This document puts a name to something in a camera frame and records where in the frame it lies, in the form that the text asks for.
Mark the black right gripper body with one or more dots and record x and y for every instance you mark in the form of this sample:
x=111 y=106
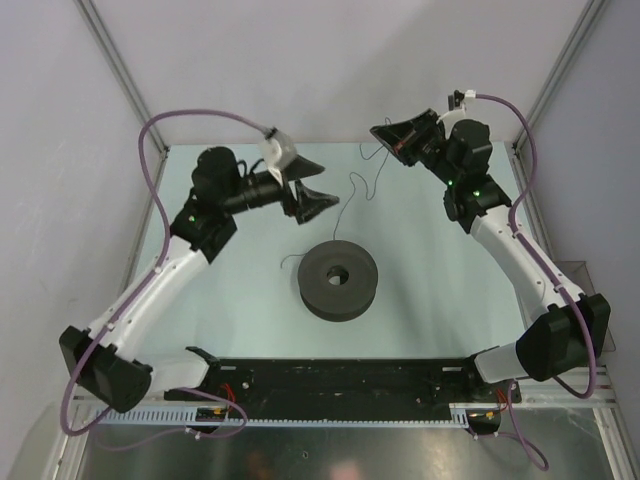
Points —
x=428 y=148

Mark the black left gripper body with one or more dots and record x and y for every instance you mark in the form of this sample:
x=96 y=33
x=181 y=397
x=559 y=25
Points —
x=288 y=203

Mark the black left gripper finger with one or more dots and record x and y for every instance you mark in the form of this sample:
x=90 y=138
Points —
x=310 y=203
x=301 y=167

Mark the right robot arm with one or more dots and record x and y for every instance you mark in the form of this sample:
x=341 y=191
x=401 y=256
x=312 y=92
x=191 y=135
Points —
x=568 y=326

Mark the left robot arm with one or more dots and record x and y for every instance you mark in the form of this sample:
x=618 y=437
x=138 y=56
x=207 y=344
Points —
x=104 y=358

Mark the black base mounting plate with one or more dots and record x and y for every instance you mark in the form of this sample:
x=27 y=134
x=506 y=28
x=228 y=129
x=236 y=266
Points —
x=350 y=390

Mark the clear plastic bin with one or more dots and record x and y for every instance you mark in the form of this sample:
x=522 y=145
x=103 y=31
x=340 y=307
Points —
x=593 y=305

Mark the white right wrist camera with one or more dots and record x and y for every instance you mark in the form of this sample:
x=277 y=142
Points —
x=457 y=103

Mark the dark perforated cable spool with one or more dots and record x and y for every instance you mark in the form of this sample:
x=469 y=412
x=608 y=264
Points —
x=337 y=280

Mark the right aluminium corner post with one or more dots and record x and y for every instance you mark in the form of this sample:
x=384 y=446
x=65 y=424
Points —
x=582 y=30

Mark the aluminium corner post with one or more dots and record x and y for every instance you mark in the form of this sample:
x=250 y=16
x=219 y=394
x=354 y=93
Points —
x=582 y=30
x=103 y=39

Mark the left aluminium corner post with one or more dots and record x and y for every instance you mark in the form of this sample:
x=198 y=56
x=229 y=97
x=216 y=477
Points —
x=103 y=39

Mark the aluminium frame rail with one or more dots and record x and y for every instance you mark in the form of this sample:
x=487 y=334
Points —
x=550 y=391

